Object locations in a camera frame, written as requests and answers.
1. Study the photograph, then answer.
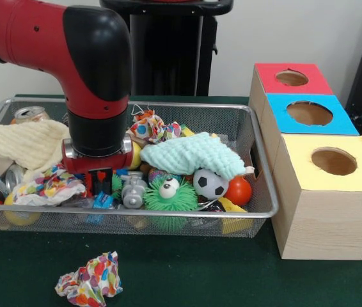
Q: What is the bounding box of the green fuzzy toy with eyes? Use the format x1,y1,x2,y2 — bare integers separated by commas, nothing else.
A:
144,176,199,232

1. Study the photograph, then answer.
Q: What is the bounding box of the red ball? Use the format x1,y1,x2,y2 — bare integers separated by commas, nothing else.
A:
226,176,253,206

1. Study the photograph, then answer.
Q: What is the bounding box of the crushed silver can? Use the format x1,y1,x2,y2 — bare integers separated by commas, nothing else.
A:
12,106,51,125

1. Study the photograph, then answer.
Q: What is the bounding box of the yellow cheese wedge toy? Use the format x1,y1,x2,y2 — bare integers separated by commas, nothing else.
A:
218,197,253,234

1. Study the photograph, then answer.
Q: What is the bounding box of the black and white soccer ball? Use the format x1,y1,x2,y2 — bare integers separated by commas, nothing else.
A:
193,168,230,201

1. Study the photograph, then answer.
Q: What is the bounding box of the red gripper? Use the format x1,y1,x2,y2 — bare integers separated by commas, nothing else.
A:
61,148,134,196

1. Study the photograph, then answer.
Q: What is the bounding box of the grey robot toy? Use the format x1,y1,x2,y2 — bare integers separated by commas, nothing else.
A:
121,171,148,210

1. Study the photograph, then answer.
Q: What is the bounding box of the mint green waffle cloth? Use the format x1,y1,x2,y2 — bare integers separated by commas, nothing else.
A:
139,131,247,180

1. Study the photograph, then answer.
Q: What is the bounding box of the yellow ball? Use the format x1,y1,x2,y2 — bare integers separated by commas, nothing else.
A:
130,139,143,171

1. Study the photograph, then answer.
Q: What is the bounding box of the cream waffle cloth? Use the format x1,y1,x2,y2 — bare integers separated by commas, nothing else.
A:
0,120,72,173

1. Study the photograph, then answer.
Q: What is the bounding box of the wooden box with three holes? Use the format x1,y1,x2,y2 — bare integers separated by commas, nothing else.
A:
248,62,362,261

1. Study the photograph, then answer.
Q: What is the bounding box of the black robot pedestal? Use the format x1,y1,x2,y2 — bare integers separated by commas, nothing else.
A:
100,0,234,97

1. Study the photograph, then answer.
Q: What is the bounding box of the wire mesh bin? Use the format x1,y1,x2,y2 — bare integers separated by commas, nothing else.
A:
0,97,279,239

